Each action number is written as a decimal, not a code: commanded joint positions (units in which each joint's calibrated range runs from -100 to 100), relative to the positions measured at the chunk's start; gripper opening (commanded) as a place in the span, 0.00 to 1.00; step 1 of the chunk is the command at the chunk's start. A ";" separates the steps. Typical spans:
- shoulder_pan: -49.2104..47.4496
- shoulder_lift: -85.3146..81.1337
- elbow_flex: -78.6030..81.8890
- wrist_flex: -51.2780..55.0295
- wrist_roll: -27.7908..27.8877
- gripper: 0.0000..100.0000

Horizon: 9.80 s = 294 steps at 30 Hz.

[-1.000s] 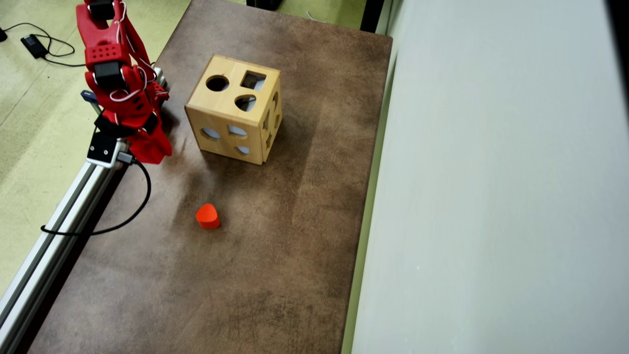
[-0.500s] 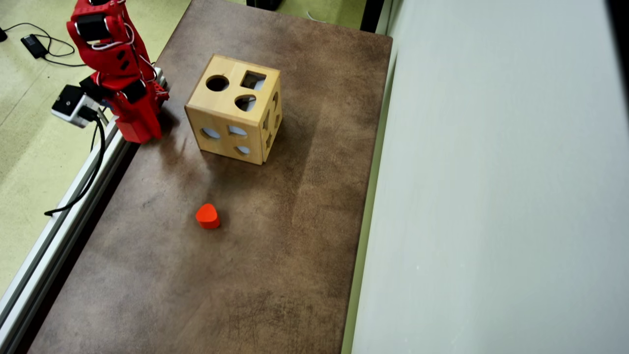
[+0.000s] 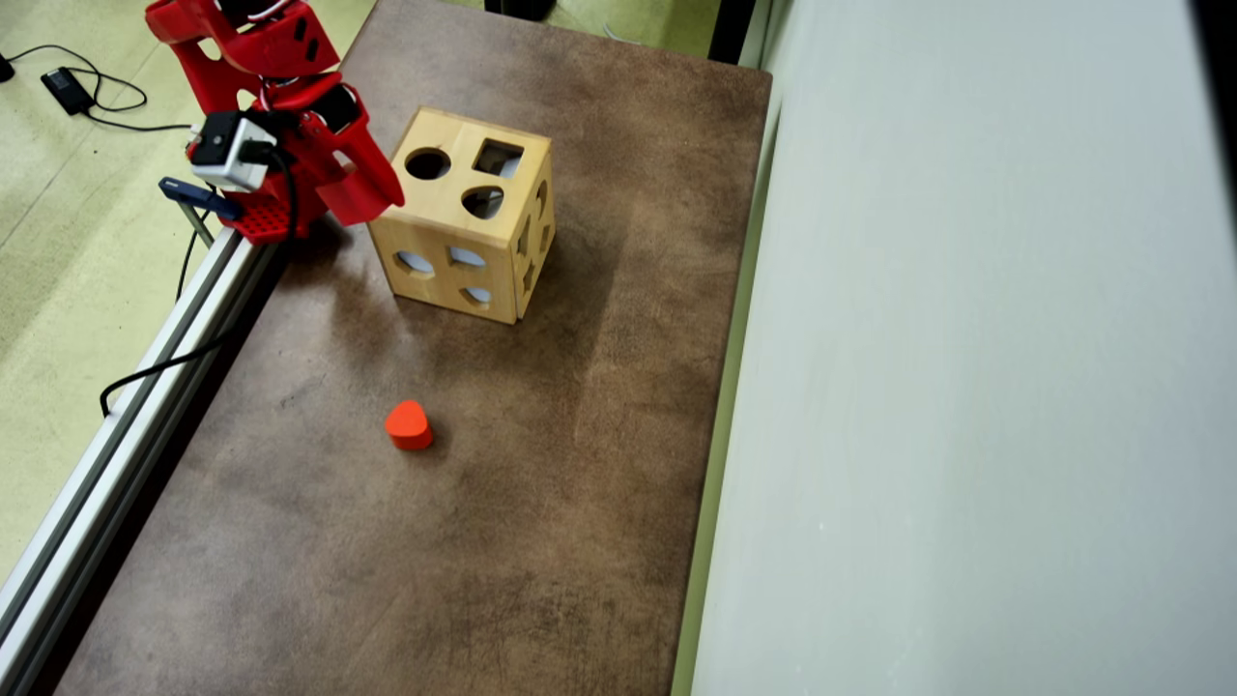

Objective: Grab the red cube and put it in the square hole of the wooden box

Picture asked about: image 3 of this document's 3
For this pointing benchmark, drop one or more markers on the red robot arm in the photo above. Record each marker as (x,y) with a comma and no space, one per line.
(242,68)

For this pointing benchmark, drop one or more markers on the black power adapter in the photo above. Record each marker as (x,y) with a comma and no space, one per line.
(67,89)

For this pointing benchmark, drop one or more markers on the blue table clamp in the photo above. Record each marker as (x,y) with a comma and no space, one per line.
(198,196)

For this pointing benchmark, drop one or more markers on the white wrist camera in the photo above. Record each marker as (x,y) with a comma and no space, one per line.
(230,150)

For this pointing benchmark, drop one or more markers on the pale grey partition panel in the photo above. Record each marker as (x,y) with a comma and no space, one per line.
(976,367)

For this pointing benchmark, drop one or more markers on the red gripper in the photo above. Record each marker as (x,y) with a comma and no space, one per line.
(356,166)

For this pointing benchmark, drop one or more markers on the dark vertical post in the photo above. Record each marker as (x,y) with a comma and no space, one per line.
(732,29)

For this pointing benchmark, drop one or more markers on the aluminium profile rail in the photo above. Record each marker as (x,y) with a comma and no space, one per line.
(126,445)

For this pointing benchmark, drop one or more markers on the black object on floor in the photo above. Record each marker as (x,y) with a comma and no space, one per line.
(520,8)

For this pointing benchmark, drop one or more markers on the orange rounded triangle block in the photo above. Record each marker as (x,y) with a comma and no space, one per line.
(409,425)

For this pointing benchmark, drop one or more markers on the wooden shape sorter box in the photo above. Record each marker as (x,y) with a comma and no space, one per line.
(464,217)

